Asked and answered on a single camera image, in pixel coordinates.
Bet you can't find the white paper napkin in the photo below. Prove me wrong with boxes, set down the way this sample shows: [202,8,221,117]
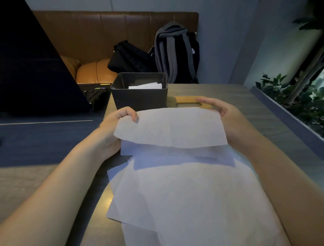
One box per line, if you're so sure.
[113,107,228,149]

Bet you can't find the large white tissue sheet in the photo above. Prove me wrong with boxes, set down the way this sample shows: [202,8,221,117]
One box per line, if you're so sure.
[106,146,291,246]

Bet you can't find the person's left forearm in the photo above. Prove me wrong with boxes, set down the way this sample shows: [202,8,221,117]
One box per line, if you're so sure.
[0,128,112,246]

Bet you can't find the black laptop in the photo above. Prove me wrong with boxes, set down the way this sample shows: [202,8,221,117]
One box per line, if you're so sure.
[0,0,112,114]

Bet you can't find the white tissues in box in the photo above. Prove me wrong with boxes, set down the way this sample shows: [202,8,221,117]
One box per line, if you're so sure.
[128,82,163,90]

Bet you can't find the black bag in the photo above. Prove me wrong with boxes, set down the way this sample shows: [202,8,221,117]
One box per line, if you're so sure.
[107,40,157,74]

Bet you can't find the person's left hand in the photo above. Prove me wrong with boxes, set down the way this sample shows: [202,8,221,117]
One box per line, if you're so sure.
[97,106,138,158]

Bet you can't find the wooden box lid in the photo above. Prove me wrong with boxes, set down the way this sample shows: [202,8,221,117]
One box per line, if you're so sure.
[174,96,215,111]

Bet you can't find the person's right forearm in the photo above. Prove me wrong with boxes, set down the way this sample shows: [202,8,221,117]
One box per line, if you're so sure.
[228,132,324,246]

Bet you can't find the green potted plants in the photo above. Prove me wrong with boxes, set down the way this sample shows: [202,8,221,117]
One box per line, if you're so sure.
[255,0,324,138]

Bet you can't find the dark grey tissue box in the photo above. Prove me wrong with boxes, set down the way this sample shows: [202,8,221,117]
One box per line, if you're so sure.
[110,72,168,111]

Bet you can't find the grey and black backpack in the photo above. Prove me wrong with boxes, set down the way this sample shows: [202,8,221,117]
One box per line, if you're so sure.
[148,21,200,84]

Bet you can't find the brown leather sofa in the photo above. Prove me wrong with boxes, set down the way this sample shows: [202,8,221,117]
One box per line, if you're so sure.
[32,11,199,84]

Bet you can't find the person's right hand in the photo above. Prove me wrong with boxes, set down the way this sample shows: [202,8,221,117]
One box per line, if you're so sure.
[195,97,256,150]

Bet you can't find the grey planter ledge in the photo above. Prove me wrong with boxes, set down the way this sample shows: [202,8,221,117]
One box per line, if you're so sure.
[250,86,324,161]

